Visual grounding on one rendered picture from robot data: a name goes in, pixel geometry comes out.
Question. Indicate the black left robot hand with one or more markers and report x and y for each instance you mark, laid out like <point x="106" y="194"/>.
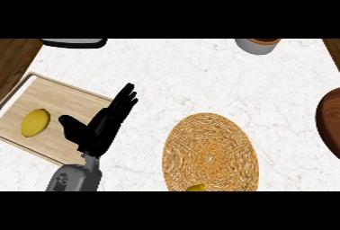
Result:
<point x="101" y="128"/>

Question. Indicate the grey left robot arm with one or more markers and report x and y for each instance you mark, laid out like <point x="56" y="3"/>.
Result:
<point x="75" y="178"/>

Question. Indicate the round woven straw placemat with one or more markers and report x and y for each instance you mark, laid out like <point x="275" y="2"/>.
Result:
<point x="208" y="149"/>

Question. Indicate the dark brown wooden bowl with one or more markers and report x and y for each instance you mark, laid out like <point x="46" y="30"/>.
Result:
<point x="330" y="122"/>

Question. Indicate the pale wooden cutting board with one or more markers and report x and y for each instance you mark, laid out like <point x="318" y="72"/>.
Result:
<point x="62" y="116"/>

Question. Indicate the yellow lemon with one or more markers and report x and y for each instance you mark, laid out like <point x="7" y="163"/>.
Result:
<point x="36" y="122"/>

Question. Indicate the grey pot with brown rim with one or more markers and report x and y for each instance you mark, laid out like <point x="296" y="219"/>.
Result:
<point x="257" y="46"/>

